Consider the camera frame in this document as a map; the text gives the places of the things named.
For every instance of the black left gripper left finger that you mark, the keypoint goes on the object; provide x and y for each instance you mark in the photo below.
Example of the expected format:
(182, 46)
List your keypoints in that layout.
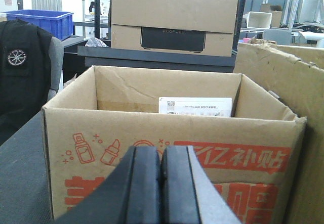
(130, 194)

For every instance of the large plain cardboard box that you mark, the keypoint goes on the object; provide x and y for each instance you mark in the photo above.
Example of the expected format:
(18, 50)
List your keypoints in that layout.
(295, 74)

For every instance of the closed ecoflow cardboard box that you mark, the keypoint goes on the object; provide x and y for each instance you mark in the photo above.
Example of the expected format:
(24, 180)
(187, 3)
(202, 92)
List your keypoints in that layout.
(203, 27)

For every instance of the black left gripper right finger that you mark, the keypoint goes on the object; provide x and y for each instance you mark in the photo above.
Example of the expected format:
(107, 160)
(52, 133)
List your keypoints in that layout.
(188, 194)

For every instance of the crumpled plastic bag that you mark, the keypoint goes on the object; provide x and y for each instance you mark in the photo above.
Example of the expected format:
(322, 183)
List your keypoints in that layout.
(95, 42)

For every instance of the black jacket with patch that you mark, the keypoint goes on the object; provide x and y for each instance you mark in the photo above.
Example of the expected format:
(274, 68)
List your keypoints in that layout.
(25, 73)

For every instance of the grey office chair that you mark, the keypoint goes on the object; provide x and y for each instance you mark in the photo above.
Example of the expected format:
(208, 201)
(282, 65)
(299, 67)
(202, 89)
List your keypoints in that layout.
(56, 54)

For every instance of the black table rail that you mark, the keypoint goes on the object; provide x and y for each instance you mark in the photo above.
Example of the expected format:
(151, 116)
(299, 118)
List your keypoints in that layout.
(105, 56)

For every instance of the white shipping label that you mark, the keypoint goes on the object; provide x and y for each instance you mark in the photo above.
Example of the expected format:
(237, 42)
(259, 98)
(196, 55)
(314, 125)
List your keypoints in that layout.
(198, 106)

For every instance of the white plastic bin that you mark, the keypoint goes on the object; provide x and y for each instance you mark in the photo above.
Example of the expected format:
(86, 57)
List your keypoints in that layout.
(258, 20)

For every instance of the blue plastic crate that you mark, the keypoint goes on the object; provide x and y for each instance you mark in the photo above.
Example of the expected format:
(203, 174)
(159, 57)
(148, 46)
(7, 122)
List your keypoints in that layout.
(58, 23)

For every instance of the grey chair back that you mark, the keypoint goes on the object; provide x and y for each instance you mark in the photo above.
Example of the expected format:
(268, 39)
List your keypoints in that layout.
(280, 36)

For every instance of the cardboard box with orange print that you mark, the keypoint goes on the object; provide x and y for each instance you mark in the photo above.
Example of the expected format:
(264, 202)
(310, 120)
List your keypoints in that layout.
(250, 157)

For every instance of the small open cardboard box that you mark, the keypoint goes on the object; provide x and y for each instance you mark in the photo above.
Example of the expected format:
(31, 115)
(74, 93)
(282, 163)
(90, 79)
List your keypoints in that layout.
(276, 11)

